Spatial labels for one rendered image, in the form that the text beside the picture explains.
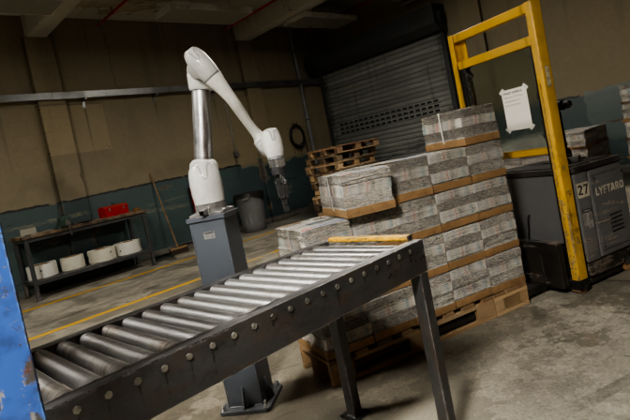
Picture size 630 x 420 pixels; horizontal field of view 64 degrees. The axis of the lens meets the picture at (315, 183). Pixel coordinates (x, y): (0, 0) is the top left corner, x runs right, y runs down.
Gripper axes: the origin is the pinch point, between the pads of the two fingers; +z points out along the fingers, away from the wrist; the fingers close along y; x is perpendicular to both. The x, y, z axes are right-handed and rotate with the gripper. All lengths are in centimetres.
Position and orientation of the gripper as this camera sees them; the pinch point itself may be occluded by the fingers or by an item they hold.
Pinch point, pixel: (285, 204)
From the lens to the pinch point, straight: 271.1
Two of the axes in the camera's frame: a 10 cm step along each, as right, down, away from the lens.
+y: -4.4, 0.4, 9.0
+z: 2.0, 9.8, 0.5
